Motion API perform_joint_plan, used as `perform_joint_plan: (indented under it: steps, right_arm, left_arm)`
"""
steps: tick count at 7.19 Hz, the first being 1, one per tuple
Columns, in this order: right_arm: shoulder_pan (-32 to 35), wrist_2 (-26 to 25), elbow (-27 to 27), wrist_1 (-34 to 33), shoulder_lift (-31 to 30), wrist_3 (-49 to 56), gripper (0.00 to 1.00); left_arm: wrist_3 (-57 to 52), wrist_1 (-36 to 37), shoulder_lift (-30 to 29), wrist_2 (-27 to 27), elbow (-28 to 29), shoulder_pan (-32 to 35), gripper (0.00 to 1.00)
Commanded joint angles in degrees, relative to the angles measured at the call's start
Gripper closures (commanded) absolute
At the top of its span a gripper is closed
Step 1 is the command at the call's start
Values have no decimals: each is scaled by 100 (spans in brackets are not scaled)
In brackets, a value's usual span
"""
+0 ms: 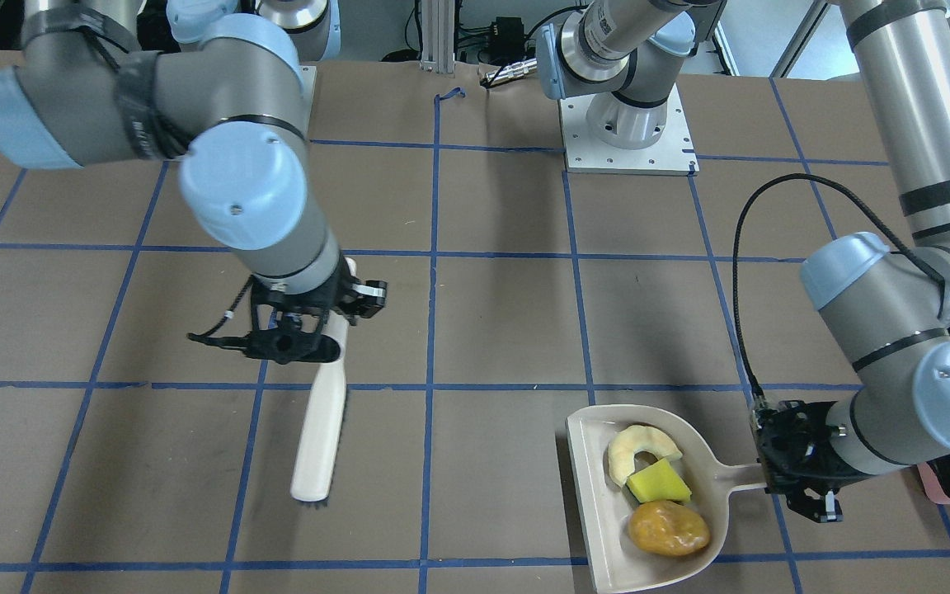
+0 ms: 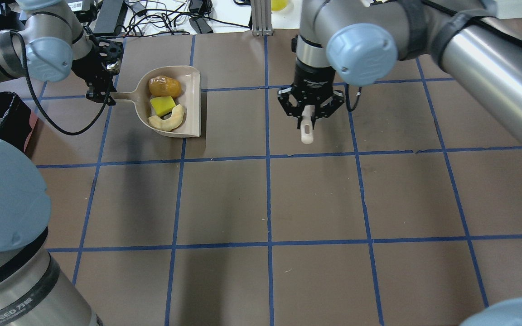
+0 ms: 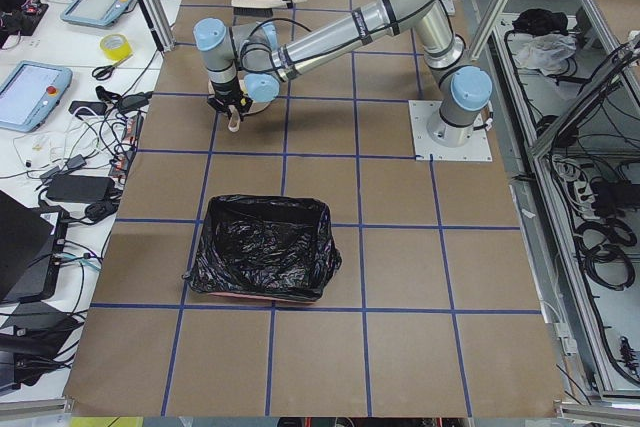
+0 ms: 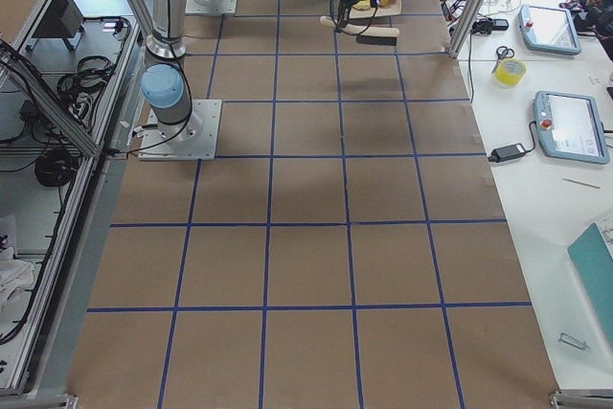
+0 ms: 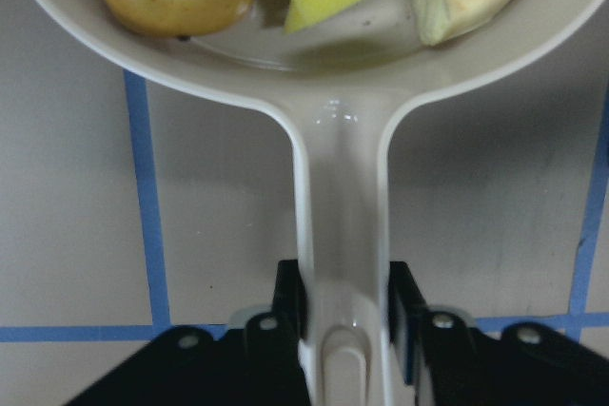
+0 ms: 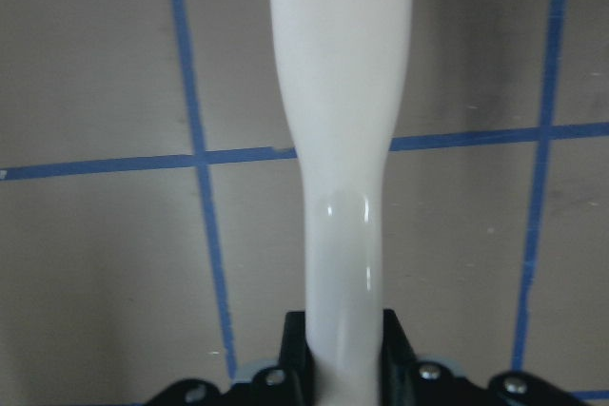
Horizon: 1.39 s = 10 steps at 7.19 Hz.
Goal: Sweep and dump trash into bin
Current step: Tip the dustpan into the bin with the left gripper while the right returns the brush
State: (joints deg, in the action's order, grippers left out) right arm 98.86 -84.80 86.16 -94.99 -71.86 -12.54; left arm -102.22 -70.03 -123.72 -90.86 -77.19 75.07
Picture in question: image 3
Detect white brush black bristles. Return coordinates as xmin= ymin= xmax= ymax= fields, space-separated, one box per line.
xmin=231 ymin=0 xmax=308 ymax=18

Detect blue teach pendant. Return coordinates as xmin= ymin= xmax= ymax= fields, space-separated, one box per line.
xmin=1 ymin=61 xmax=73 ymax=133
xmin=60 ymin=0 xmax=137 ymax=28

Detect bin with black bag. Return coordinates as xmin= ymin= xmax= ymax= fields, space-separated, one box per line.
xmin=185 ymin=194 xmax=342 ymax=303

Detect black power adapter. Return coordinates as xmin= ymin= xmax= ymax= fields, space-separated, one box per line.
xmin=46 ymin=175 xmax=115 ymax=203

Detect blue teach pendant near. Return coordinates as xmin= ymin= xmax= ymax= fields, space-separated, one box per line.
xmin=1 ymin=61 xmax=73 ymax=133

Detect black laptop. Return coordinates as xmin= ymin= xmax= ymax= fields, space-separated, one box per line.
xmin=1 ymin=193 xmax=69 ymax=304

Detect yellow tape roll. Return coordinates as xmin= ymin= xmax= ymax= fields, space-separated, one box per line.
xmin=99 ymin=33 xmax=133 ymax=61

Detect black scissors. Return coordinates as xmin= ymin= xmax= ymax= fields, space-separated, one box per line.
xmin=91 ymin=56 xmax=130 ymax=82

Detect white and black cloth pile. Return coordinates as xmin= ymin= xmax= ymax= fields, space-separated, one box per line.
xmin=512 ymin=8 xmax=577 ymax=76

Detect blue teach pendant far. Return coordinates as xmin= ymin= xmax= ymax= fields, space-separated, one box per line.
xmin=60 ymin=0 xmax=137 ymax=28

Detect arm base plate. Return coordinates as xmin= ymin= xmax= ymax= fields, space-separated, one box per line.
xmin=408 ymin=100 xmax=493 ymax=162

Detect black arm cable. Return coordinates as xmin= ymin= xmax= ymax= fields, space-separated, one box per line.
xmin=234 ymin=0 xmax=464 ymax=78

